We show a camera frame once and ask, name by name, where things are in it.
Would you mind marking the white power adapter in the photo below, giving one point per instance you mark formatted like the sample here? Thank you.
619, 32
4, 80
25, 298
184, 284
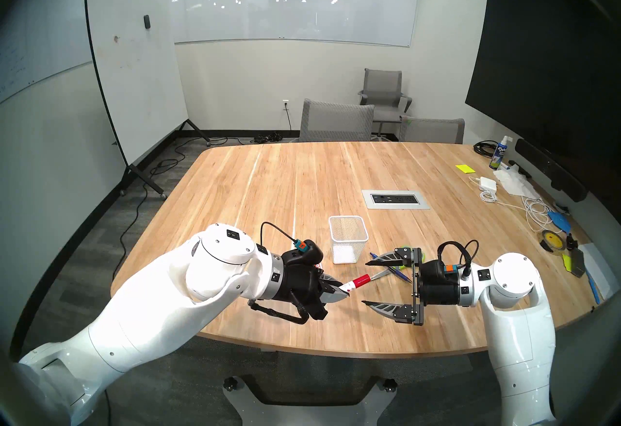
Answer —
488, 183

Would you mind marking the wide grey mesh chair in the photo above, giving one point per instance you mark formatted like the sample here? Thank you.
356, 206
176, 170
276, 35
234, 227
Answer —
337, 122

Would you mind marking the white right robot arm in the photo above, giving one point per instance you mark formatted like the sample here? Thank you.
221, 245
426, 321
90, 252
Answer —
519, 333

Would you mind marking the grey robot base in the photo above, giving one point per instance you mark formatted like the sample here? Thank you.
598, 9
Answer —
310, 410

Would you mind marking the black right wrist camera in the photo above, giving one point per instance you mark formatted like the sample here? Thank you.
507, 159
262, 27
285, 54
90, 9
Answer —
436, 269

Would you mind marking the red cap dotted marker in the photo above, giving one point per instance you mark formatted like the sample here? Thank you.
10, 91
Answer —
360, 280

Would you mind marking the whiteboard cleaner spray bottle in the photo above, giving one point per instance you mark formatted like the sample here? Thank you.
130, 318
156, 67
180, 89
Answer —
498, 154

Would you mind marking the small black bottle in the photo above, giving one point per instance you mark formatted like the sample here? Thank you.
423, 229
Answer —
571, 241

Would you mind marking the blue flat object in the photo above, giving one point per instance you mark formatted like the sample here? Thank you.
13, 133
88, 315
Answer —
560, 221

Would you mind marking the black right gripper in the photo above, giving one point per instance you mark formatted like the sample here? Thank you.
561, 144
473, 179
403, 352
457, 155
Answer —
439, 291

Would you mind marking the low grey mesh chair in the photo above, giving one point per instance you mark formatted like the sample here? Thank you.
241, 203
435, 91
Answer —
432, 131

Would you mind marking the white mesh pen holder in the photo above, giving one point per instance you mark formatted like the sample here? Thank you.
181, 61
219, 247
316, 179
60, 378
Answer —
348, 240

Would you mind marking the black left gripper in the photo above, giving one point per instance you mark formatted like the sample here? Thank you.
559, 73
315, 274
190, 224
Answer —
301, 284

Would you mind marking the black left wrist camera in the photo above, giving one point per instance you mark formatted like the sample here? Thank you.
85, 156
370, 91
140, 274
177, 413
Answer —
308, 255

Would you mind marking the blue marker pen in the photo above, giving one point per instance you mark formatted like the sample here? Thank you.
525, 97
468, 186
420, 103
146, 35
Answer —
594, 286

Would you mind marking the yellow sticky note pad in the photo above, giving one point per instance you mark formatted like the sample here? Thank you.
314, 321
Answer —
465, 168

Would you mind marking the black video sound bar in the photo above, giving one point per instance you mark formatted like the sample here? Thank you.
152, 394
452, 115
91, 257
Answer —
548, 168

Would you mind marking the grey table power outlet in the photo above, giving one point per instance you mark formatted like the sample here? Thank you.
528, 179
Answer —
395, 199

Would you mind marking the white paper sheet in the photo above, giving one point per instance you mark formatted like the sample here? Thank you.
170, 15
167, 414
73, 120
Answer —
604, 270

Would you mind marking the grey armrest office chair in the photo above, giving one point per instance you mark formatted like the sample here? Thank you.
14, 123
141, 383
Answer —
383, 90

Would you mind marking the large black wall screen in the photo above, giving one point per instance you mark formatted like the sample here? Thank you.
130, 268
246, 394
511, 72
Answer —
553, 66

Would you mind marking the blue ballpoint pen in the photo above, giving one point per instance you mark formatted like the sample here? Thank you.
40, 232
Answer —
374, 256

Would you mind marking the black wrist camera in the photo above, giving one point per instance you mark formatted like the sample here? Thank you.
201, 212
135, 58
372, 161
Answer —
436, 269
308, 255

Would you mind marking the rolling whiteboard on stand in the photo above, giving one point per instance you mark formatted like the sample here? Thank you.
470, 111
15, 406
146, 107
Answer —
138, 85

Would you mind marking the written wall whiteboard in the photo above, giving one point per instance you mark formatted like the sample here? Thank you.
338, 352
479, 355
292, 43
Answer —
43, 37

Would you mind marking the yellow tape measure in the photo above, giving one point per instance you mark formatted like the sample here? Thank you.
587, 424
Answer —
577, 262

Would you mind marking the yellow black tape roll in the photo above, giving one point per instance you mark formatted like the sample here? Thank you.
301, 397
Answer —
553, 240

